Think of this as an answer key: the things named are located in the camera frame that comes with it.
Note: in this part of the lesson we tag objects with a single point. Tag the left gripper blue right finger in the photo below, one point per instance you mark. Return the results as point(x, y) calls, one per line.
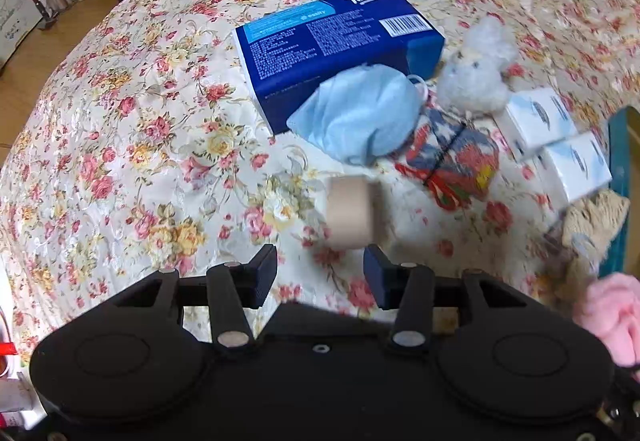
point(387, 281)

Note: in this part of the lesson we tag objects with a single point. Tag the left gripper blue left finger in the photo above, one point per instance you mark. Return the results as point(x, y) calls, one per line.
point(257, 277)

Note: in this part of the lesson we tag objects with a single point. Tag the beige tape roll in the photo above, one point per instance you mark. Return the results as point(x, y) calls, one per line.
point(354, 212)

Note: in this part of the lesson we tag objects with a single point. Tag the colourful patterned cloth bundle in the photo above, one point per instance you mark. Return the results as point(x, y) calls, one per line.
point(449, 157)

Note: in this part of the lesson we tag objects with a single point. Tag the blue face mask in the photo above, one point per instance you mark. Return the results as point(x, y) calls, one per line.
point(360, 114)

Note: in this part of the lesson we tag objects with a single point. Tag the beige crochet doily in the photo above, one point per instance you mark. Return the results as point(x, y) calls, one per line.
point(578, 244)

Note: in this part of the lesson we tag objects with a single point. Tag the white tissue pack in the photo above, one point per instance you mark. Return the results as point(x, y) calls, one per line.
point(572, 169)
point(533, 119)

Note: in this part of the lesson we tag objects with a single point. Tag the pink plush toy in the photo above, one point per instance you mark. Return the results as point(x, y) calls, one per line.
point(609, 309)

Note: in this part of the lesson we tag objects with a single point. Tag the floral bed cover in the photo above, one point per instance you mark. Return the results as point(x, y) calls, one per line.
point(145, 152)

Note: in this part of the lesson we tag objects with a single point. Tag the blue tissue box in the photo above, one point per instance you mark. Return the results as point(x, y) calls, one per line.
point(286, 55)

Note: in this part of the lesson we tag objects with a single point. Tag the gold metal tray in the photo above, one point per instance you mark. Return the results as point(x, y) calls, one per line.
point(623, 159)

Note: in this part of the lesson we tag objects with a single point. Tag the white fluffy plush keychain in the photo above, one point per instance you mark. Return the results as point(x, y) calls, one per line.
point(471, 83)

